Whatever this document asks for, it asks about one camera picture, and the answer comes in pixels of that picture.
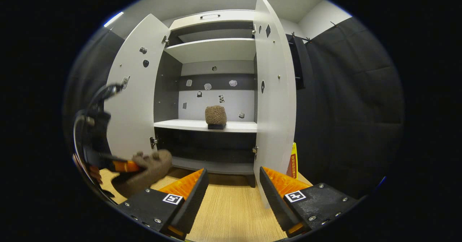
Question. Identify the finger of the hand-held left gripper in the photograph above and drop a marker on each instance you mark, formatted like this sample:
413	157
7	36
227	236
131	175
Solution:
126	166

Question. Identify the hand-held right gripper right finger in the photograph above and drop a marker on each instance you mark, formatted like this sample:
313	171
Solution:
274	202

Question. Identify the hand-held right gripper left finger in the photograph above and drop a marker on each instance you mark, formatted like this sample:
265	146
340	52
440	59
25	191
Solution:
191	202

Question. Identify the brown shoe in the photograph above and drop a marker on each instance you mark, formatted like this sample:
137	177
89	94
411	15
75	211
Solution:
216	115
151	169

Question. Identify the white cabinet door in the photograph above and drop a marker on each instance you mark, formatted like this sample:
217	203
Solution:
137	119
274	126

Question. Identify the white shoe cabinet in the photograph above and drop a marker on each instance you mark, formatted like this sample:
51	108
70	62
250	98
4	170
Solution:
213	48

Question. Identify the yellow book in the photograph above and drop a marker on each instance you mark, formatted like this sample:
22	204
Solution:
293	162

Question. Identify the ceiling light panel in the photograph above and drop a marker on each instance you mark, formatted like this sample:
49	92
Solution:
113	18

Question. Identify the black backdrop cloth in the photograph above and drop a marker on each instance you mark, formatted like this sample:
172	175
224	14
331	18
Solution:
343	108

